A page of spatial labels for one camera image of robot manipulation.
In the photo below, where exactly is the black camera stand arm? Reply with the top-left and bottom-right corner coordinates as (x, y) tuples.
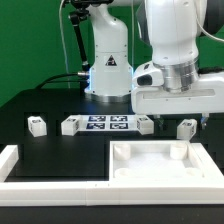
(62, 0), (113, 71)

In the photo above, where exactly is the white square tabletop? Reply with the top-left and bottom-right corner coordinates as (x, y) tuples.
(109, 140), (205, 181)

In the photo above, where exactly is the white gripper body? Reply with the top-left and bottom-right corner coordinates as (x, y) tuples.
(131, 62), (224, 115)

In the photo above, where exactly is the white hanging cable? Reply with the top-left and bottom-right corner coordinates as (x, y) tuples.
(58, 0), (72, 90)

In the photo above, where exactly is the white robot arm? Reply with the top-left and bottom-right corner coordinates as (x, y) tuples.
(85, 0), (224, 115)

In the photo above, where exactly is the white U-shaped obstacle fence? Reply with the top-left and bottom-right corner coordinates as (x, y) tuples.
(0, 142), (224, 206)

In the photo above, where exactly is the AprilTag marker sheet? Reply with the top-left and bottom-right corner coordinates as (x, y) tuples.
(79, 115), (137, 132)

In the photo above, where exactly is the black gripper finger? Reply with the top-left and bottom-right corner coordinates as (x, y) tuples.
(154, 115), (165, 131)
(200, 113), (209, 130)

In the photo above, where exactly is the black cable on table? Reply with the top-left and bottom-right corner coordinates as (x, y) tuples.
(35, 71), (90, 90)

